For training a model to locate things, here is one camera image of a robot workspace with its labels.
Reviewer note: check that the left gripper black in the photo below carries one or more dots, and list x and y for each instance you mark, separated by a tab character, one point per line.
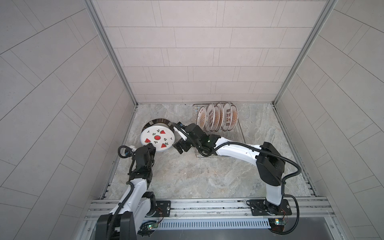
146	149

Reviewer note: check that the white blue-rim watermelon plate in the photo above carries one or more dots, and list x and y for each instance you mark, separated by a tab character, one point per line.
159	135

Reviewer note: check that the dark striped rim cream plate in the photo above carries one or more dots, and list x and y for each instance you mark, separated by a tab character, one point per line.
161	122

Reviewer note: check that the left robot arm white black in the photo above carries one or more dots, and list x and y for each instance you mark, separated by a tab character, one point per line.
124	221

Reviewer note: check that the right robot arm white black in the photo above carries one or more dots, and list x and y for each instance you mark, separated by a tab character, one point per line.
273	168

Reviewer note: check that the white plate orange sunburst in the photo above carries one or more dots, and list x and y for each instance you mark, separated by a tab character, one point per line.
201	117

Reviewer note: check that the white plate red pattern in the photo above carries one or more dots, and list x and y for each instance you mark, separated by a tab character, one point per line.
210	115

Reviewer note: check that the white plate red centre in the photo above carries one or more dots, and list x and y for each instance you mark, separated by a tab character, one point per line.
216	118

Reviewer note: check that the white plate red text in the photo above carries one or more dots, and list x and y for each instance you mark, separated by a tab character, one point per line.
227	116

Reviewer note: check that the white plate orange rear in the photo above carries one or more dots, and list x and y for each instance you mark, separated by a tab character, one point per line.
234	120

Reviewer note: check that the left circuit board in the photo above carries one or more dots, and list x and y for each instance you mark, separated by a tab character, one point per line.
149	226

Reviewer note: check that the circuit board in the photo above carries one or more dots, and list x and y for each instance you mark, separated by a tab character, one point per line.
277	224
149	226

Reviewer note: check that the right circuit board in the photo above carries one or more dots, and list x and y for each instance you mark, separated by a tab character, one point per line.
277	224

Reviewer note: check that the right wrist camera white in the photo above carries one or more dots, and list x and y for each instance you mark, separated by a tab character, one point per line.
183	134

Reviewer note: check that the steel wire dish rack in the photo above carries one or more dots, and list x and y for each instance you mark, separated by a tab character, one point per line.
236	134

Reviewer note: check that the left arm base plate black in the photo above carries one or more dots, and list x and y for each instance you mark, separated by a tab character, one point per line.
160	210

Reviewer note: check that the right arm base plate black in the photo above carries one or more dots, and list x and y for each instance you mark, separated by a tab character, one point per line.
264	208

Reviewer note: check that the aluminium mounting rail frame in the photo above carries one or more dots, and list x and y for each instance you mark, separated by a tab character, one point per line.
206	214

